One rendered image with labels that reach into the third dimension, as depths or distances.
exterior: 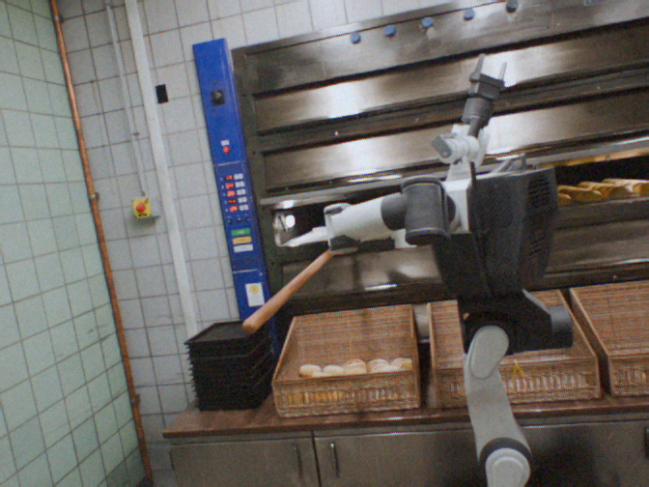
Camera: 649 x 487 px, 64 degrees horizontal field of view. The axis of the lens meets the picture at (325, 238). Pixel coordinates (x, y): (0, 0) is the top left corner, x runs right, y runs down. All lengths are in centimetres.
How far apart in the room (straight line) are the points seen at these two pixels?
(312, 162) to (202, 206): 57
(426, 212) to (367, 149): 117
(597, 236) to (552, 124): 51
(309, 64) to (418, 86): 49
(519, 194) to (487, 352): 43
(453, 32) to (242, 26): 92
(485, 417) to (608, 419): 61
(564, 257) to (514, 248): 112
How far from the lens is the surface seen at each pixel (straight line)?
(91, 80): 285
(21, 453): 243
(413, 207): 123
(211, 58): 254
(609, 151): 229
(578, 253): 244
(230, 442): 220
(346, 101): 237
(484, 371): 147
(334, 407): 208
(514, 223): 130
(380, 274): 239
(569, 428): 206
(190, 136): 257
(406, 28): 242
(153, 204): 261
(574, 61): 243
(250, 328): 108
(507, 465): 158
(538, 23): 245
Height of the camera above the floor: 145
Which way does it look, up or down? 6 degrees down
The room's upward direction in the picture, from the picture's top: 9 degrees counter-clockwise
